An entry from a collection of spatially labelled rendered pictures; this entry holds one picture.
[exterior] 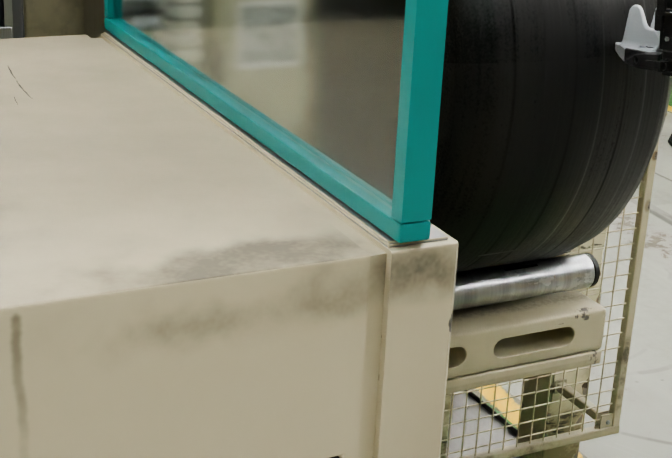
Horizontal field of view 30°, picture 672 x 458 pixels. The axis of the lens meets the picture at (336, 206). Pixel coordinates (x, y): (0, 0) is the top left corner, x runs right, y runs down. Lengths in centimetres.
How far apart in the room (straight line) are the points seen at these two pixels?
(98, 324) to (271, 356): 10
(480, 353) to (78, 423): 96
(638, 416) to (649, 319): 60
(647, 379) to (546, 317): 185
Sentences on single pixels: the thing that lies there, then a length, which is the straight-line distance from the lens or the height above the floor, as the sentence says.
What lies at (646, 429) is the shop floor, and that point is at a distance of 319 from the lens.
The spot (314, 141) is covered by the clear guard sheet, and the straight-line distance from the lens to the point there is 76.
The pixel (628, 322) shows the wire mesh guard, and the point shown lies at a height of 54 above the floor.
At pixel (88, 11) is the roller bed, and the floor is 115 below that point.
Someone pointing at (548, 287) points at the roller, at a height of 90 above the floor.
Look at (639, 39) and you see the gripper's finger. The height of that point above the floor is 125.
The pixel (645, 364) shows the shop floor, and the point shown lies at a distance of 351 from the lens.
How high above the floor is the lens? 151
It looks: 20 degrees down
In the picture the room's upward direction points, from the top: 3 degrees clockwise
